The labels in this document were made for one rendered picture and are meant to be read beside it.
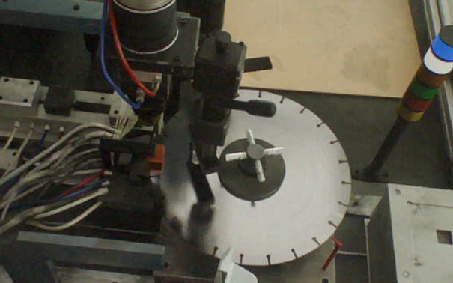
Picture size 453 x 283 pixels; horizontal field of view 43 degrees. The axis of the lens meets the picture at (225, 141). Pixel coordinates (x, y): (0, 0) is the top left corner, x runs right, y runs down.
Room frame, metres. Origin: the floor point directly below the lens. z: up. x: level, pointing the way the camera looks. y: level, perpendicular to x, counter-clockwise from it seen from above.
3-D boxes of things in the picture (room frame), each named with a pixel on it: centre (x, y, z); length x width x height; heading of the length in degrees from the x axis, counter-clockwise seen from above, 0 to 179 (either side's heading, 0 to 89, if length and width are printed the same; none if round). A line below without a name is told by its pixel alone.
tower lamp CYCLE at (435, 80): (0.65, -0.31, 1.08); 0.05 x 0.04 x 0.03; 4
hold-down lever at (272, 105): (0.43, -0.01, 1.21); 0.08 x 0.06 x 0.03; 94
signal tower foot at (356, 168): (0.65, -0.31, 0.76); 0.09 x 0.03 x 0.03; 94
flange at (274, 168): (0.49, -0.05, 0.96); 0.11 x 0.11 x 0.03
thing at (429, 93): (0.65, -0.31, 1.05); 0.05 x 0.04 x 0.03; 4
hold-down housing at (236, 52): (0.46, 0.02, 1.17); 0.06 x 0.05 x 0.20; 85
